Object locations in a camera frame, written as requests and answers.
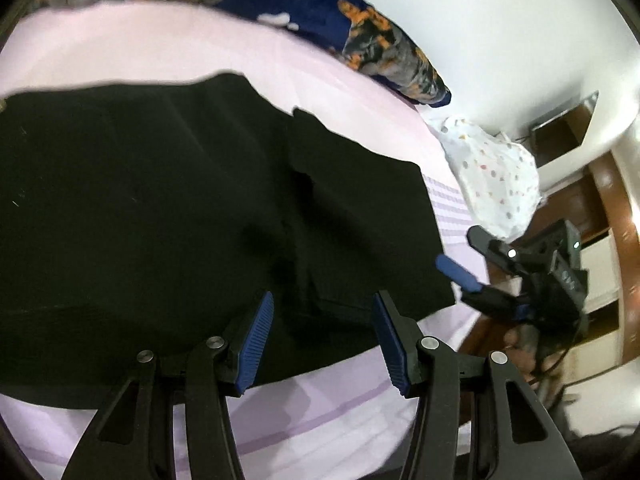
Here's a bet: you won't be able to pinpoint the person's right hand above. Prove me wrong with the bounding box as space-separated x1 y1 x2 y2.
502 322 566 391

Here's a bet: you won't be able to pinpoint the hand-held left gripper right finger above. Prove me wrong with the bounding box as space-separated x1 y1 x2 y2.
371 290 586 480

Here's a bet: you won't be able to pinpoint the blue printed pillow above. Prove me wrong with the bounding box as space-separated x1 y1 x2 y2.
30 0 452 109

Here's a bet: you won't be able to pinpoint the pink striped bedsheet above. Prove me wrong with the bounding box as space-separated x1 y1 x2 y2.
0 0 493 480

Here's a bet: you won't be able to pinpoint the white dotted cloth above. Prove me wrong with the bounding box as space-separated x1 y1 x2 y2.
432 116 543 241

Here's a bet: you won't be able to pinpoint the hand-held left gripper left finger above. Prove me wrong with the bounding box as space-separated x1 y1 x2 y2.
60 290 276 480

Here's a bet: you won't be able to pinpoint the black cable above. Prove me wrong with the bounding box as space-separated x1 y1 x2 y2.
525 310 593 386

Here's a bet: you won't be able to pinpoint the grey framed wall box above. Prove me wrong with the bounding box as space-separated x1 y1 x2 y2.
529 91 600 166

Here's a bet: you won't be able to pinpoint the black pants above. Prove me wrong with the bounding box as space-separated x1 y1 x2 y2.
0 72 457 408

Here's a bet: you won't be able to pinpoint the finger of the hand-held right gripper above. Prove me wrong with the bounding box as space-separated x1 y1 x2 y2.
435 254 533 322
466 225 523 276

